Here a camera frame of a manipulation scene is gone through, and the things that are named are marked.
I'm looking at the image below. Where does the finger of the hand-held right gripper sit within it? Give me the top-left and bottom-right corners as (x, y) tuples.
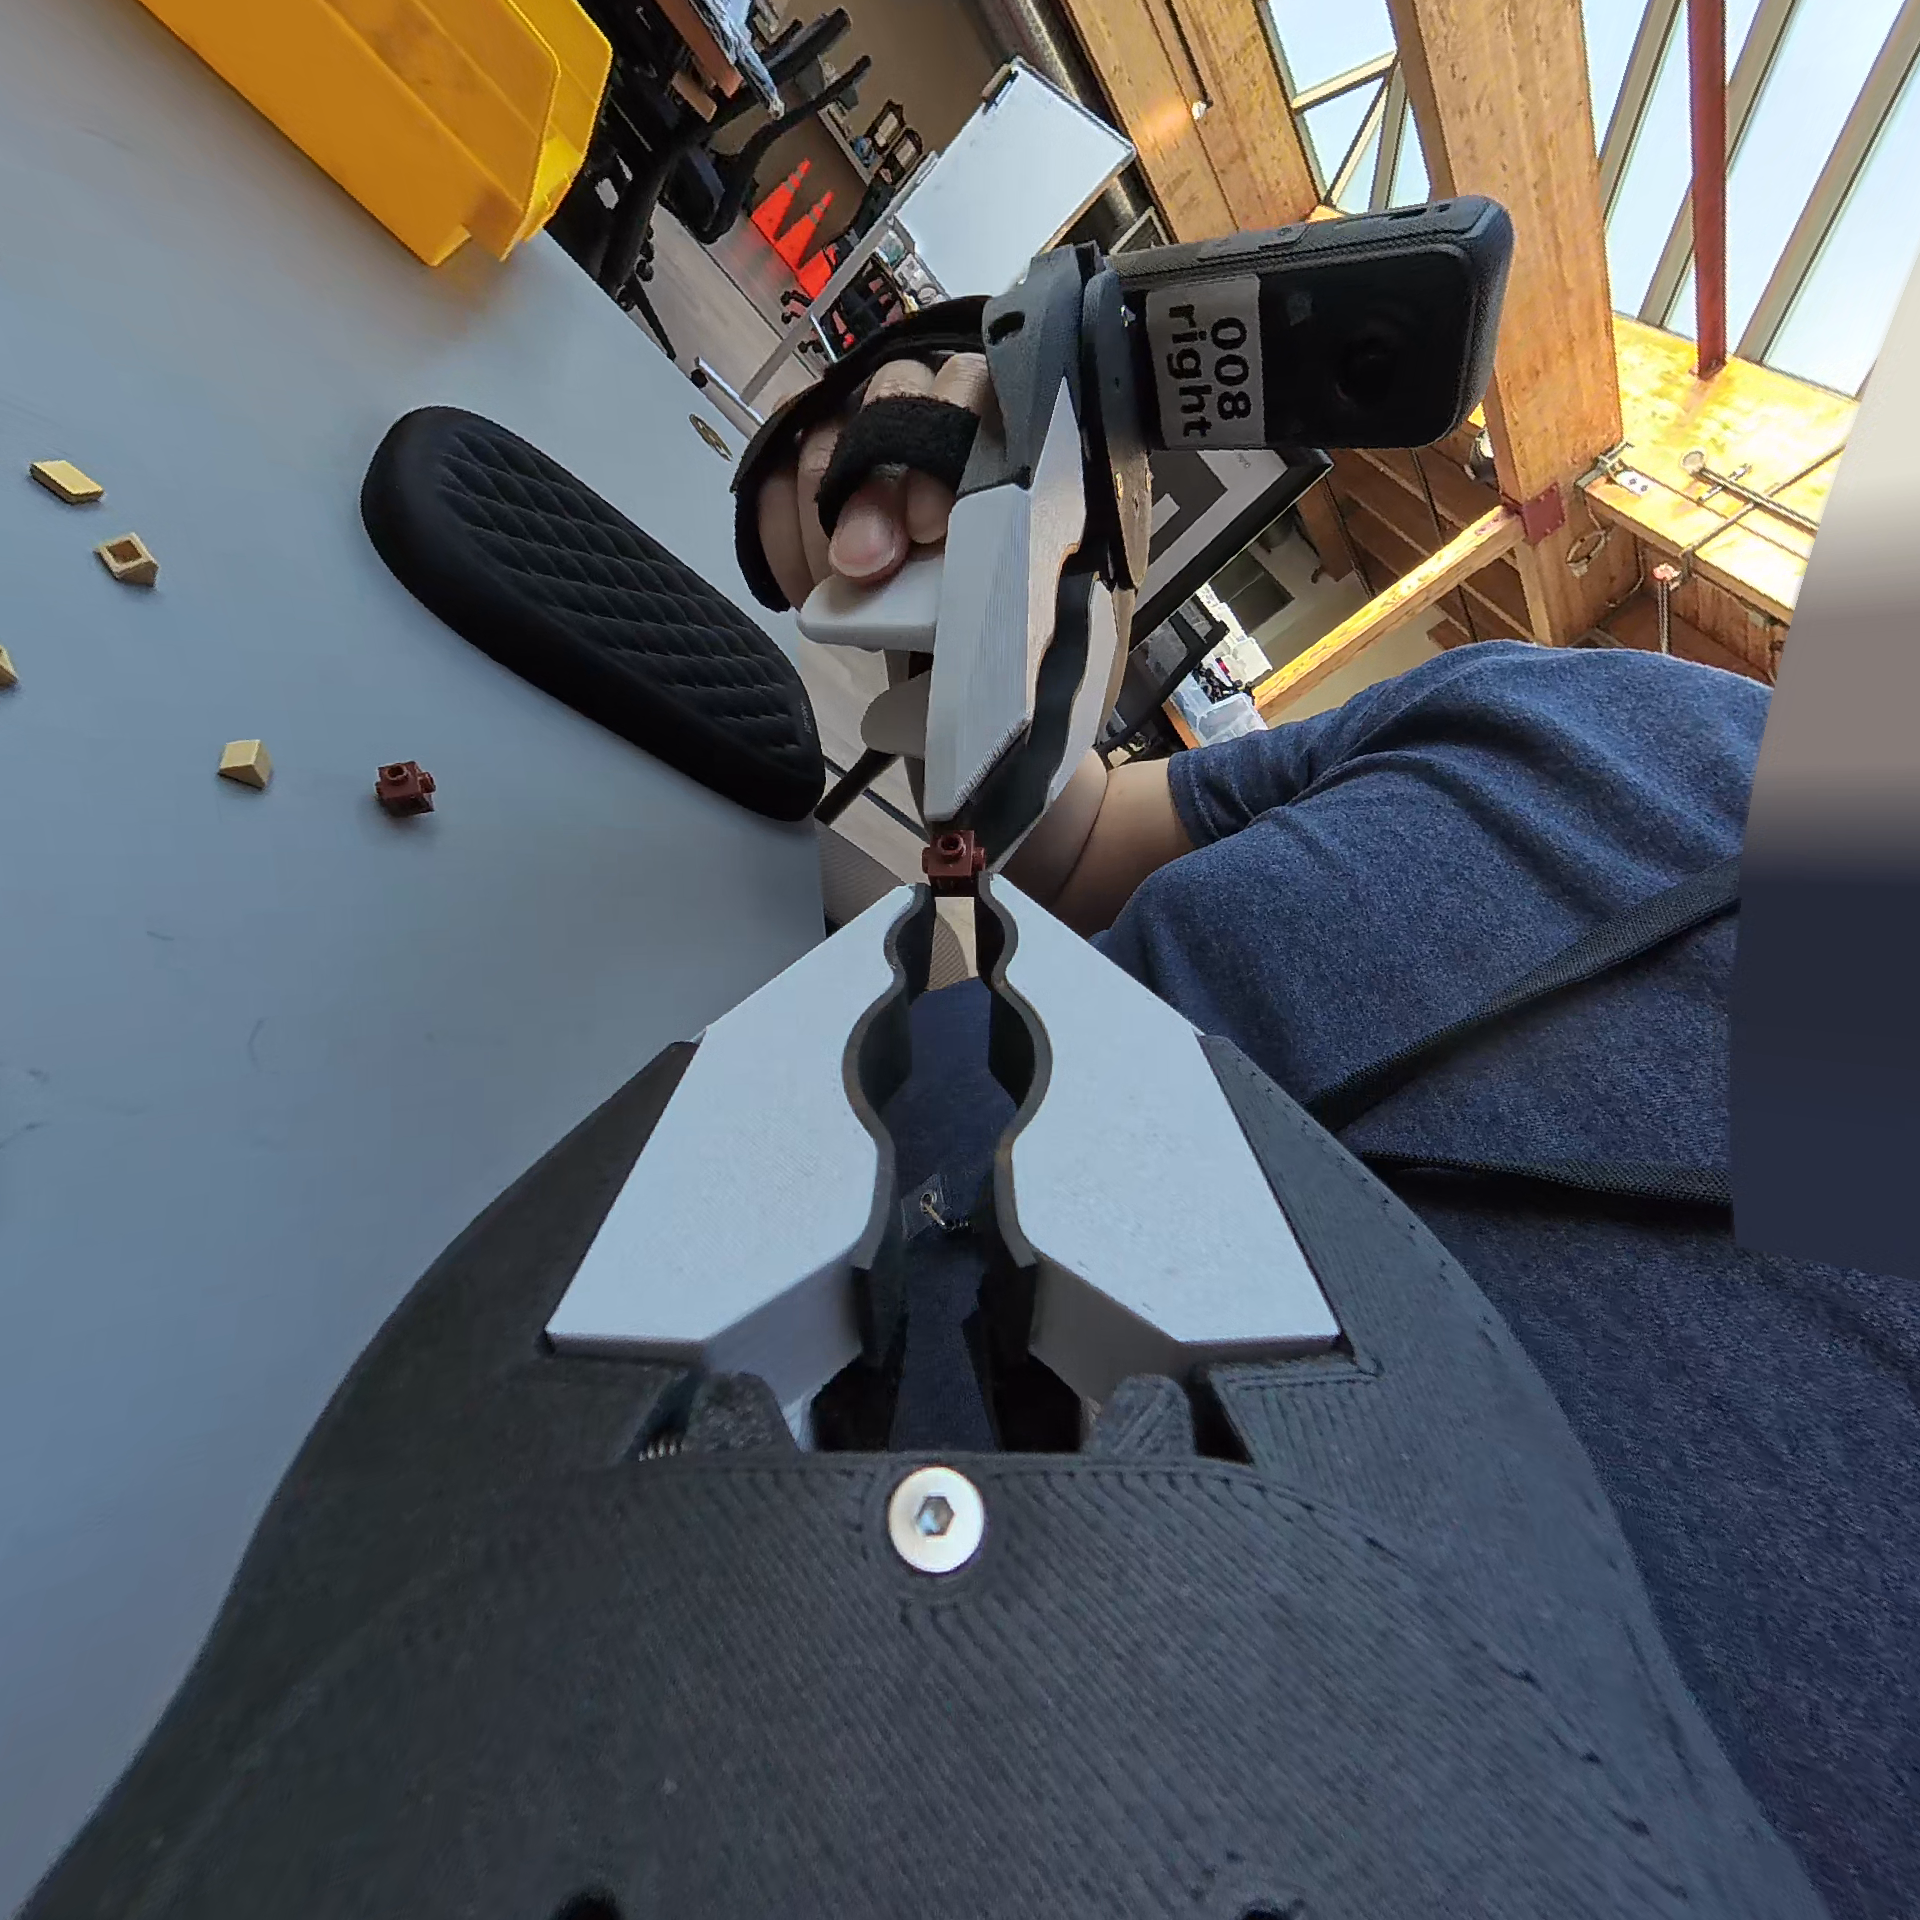
(918, 379), (1092, 834)
(964, 570), (1147, 876)

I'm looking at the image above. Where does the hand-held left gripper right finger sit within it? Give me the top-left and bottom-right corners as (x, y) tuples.
(975, 876), (1344, 1454)

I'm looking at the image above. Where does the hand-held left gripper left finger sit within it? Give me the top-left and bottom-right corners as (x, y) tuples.
(545, 883), (924, 1454)

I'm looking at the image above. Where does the person's right hand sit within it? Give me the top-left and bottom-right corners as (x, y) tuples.
(755, 353), (1001, 606)

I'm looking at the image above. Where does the rolling whiteboard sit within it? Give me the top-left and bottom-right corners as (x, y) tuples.
(883, 56), (1140, 307)

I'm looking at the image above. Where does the orange traffic cone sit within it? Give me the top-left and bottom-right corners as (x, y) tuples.
(747, 155), (847, 285)

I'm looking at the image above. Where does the black wrist rest pad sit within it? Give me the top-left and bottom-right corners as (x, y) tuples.
(359, 405), (828, 825)

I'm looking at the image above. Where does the yellow plastic bin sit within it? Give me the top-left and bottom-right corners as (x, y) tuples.
(502, 0), (617, 260)
(135, 0), (570, 270)

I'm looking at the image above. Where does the black shoulder strap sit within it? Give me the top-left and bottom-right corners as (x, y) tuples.
(1302, 854), (1753, 1211)

